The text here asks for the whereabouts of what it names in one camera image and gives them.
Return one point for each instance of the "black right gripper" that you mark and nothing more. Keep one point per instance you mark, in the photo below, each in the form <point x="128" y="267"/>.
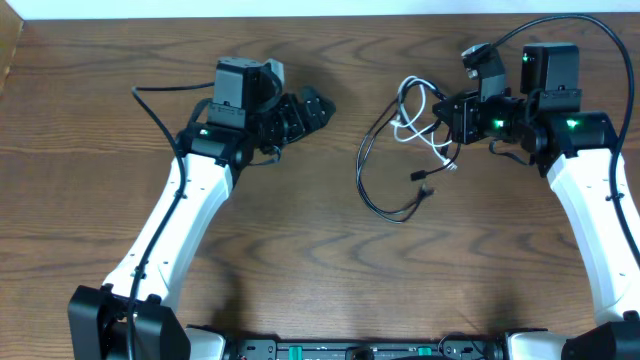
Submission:
<point x="463" y="126"/>

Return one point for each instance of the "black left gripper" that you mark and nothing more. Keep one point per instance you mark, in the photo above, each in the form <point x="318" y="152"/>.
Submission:
<point x="292" y="118"/>

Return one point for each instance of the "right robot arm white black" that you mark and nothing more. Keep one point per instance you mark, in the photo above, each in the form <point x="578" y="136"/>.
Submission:
<point x="573" y="151"/>

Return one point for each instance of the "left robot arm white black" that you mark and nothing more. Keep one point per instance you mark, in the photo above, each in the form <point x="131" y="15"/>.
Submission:
<point x="132" y="315"/>

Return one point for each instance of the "cardboard panel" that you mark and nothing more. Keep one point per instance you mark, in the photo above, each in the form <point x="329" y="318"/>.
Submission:
<point x="11" y="26"/>

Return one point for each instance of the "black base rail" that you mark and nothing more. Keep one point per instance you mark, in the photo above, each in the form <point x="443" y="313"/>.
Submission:
<point x="451" y="347"/>

